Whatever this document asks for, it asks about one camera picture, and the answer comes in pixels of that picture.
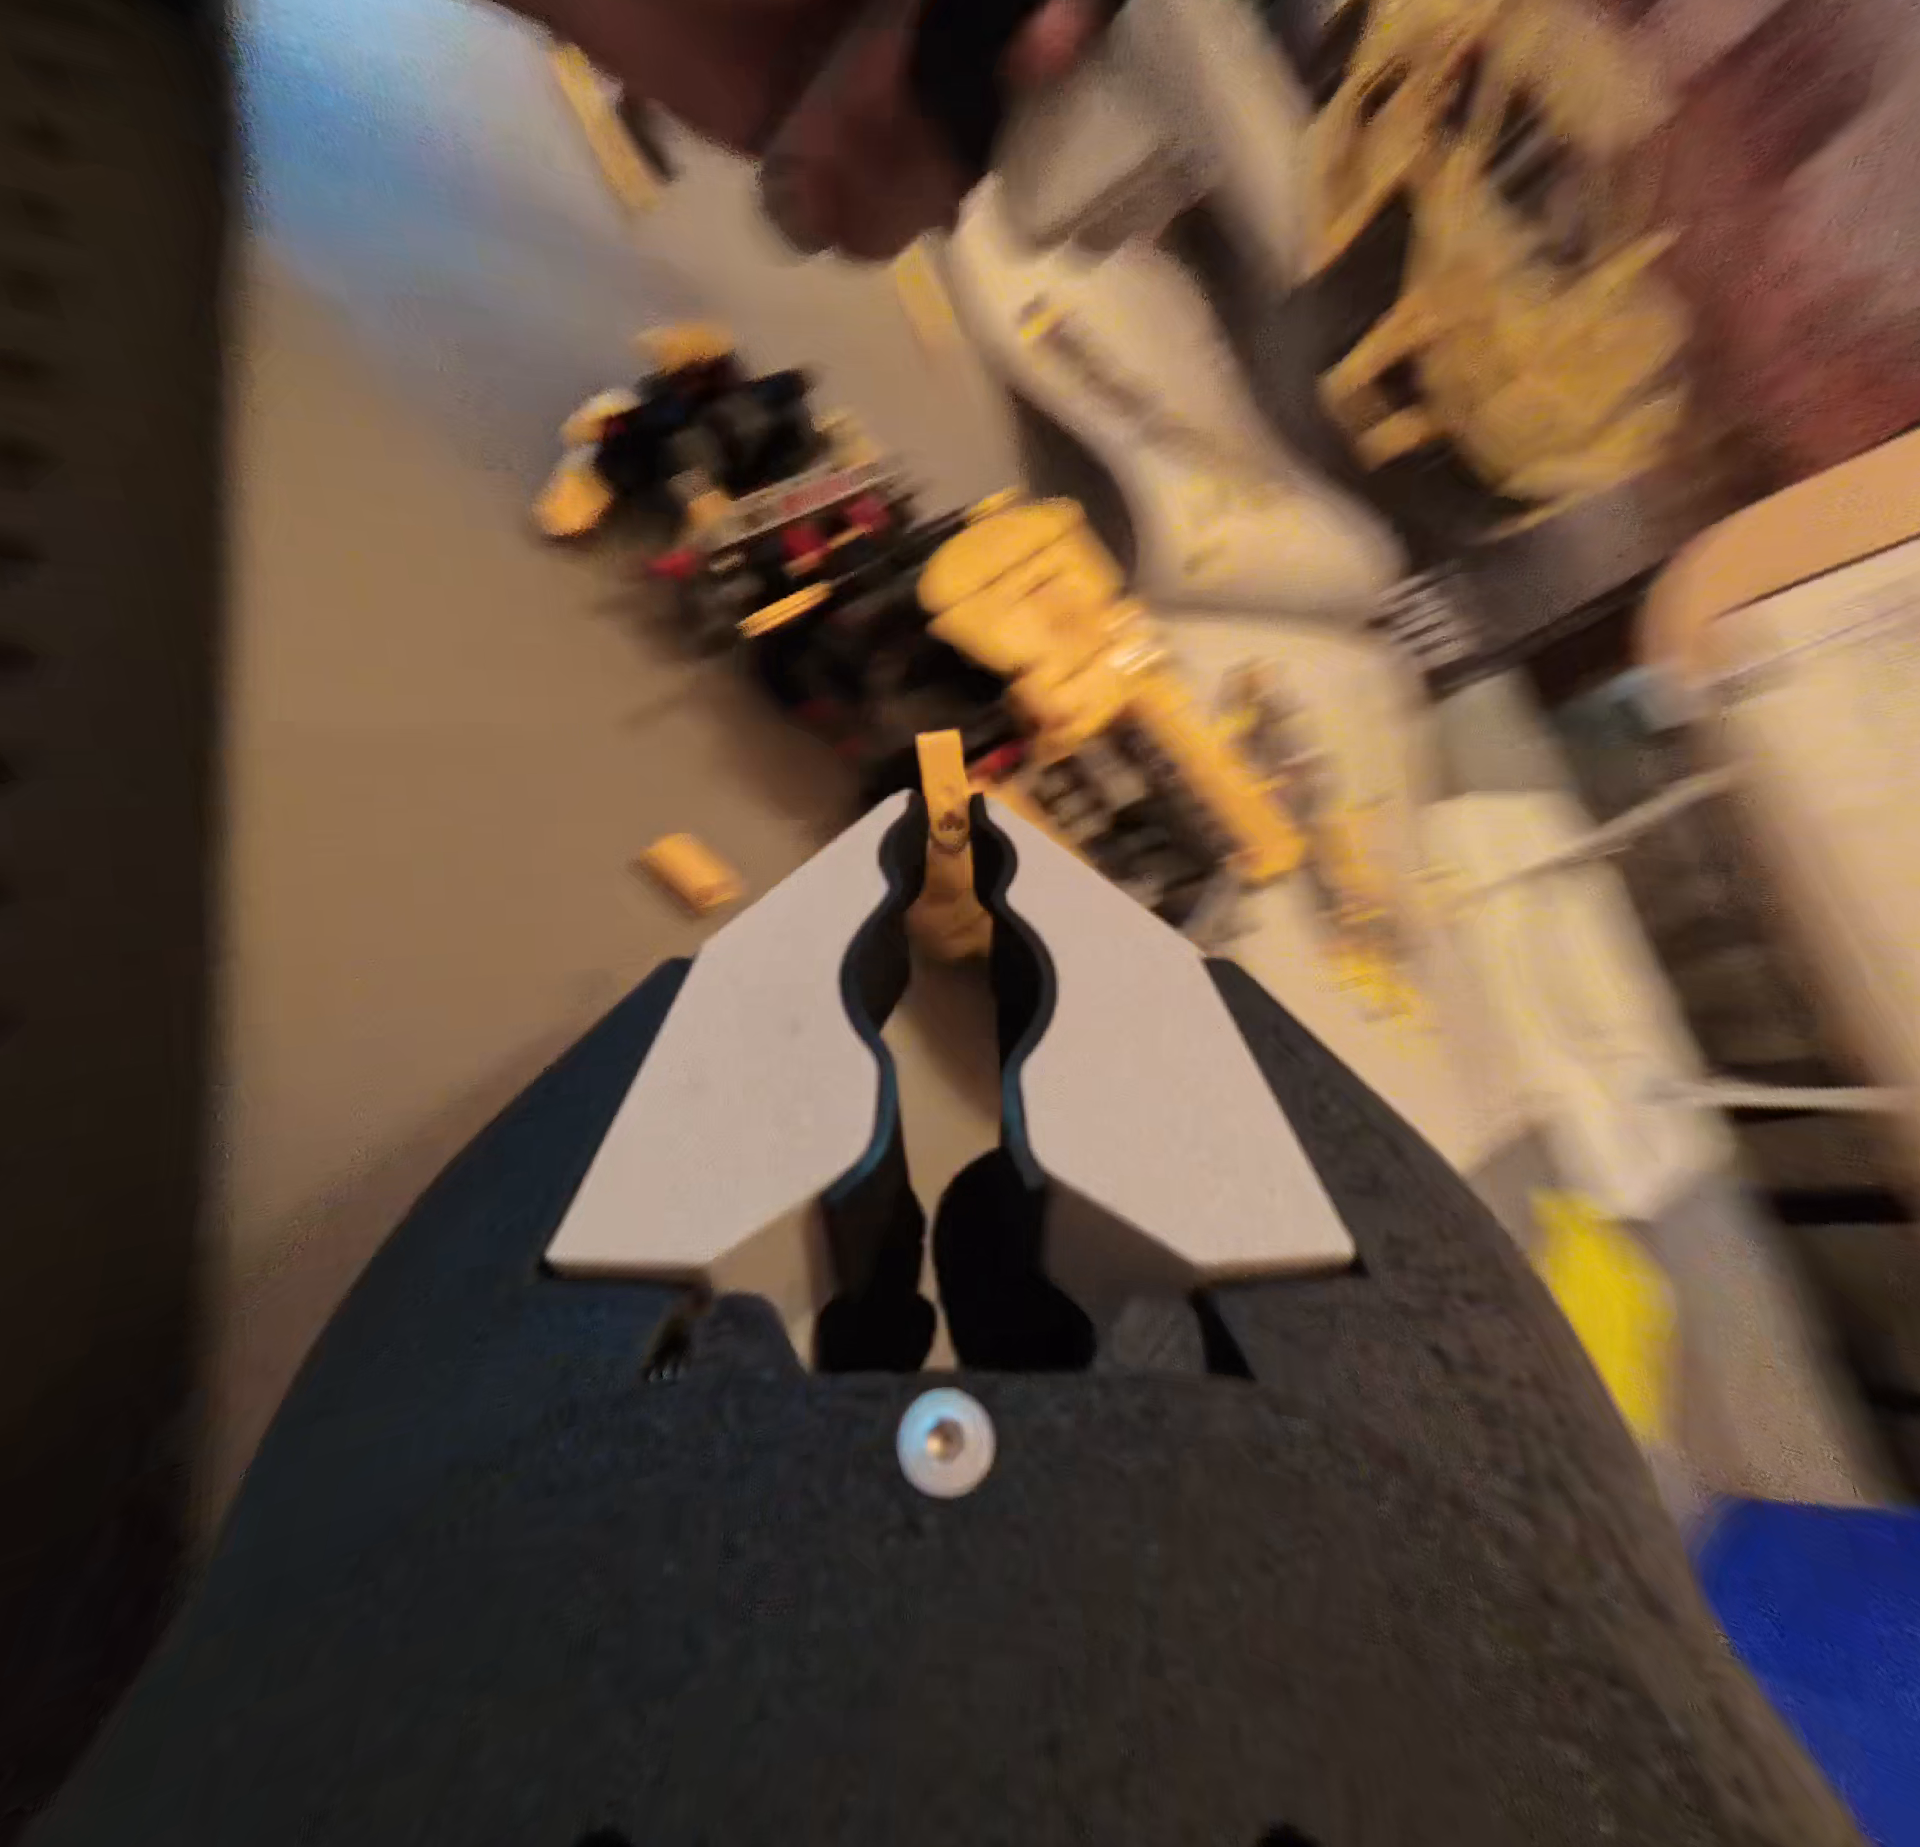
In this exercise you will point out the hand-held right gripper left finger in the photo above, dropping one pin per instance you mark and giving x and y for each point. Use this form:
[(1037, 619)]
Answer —
[(720, 1127)]

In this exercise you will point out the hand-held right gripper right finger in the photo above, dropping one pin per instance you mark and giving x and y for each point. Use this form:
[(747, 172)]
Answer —
[(1186, 1127)]

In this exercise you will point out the small yellow beam piece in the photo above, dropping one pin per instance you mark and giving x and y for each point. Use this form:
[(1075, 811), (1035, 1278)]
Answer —
[(940, 790), (691, 872)]

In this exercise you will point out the yellow toy brick car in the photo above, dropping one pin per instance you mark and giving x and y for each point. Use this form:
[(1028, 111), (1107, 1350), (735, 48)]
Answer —
[(1035, 602)]

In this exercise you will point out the grey desk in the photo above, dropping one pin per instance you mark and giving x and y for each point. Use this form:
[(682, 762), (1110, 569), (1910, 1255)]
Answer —
[(450, 677)]

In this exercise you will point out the person's left hand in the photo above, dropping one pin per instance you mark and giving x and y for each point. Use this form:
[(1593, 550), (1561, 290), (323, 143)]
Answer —
[(781, 63)]

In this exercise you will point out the open instruction booklet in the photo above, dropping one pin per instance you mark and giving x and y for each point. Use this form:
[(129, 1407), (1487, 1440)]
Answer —
[(1201, 423)]

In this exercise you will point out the yellow paper note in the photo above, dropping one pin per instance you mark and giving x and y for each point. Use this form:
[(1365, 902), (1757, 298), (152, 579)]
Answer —
[(1605, 1308)]

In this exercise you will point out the black perforated mat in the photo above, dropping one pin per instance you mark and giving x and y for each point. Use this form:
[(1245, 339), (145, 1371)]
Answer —
[(91, 677)]

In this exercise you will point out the toy car set box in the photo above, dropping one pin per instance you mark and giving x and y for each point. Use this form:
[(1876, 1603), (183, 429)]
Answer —
[(1770, 228)]

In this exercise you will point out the blue storage bin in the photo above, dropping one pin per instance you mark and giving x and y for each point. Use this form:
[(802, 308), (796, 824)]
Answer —
[(1830, 1652)]

